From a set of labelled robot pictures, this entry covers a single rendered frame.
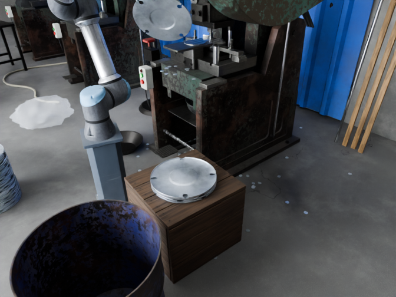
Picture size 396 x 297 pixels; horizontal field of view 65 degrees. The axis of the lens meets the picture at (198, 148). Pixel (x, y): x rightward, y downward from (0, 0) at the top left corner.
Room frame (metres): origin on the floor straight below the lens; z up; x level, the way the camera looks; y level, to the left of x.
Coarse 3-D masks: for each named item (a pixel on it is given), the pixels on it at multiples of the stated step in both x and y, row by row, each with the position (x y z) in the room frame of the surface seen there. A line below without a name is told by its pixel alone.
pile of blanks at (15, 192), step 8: (0, 160) 1.36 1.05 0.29; (8, 160) 1.44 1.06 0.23; (0, 168) 1.33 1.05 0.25; (8, 168) 1.39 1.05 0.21; (0, 176) 1.32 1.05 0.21; (8, 176) 1.36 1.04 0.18; (0, 184) 1.30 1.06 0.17; (8, 184) 1.34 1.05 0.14; (16, 184) 1.41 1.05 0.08; (0, 192) 1.29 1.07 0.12; (8, 192) 1.33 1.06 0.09; (16, 192) 1.37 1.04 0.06; (0, 200) 1.28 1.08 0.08; (8, 200) 1.31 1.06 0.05; (16, 200) 1.35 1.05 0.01; (0, 208) 1.27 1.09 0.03; (8, 208) 1.29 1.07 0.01
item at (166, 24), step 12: (144, 0) 1.56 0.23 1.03; (156, 0) 1.55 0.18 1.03; (168, 0) 1.54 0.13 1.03; (144, 12) 1.60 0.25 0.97; (156, 12) 1.60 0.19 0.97; (168, 12) 1.59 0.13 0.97; (180, 12) 1.57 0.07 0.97; (144, 24) 1.64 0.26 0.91; (156, 24) 1.64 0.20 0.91; (168, 24) 1.63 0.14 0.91; (180, 24) 1.61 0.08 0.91; (156, 36) 1.68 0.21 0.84; (168, 36) 1.67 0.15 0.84; (180, 36) 1.66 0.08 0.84
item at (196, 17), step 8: (192, 0) 1.83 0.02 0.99; (200, 0) 1.81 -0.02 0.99; (192, 8) 1.82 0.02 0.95; (200, 8) 1.76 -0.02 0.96; (208, 8) 1.76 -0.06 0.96; (192, 16) 1.82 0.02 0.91; (200, 16) 1.76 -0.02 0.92; (208, 16) 1.76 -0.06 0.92; (216, 16) 1.78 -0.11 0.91; (224, 16) 1.81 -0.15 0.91
